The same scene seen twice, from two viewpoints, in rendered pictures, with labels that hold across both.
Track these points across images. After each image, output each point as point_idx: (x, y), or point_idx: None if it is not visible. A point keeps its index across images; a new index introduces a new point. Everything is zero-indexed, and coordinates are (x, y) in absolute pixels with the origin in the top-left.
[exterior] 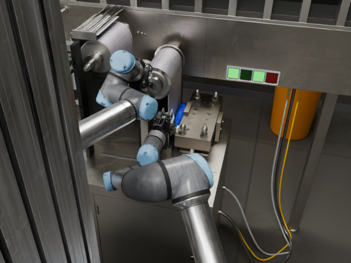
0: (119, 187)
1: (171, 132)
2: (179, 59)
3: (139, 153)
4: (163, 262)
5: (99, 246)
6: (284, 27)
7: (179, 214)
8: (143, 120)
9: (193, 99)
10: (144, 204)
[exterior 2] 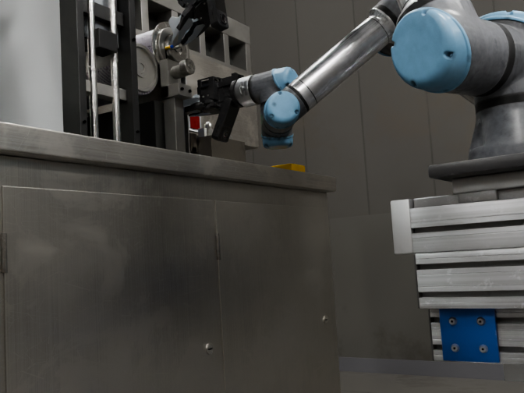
0: (355, 51)
1: (192, 144)
2: None
3: (287, 69)
4: (301, 360)
5: (219, 378)
6: (192, 56)
7: (306, 216)
8: (178, 104)
9: None
10: (273, 205)
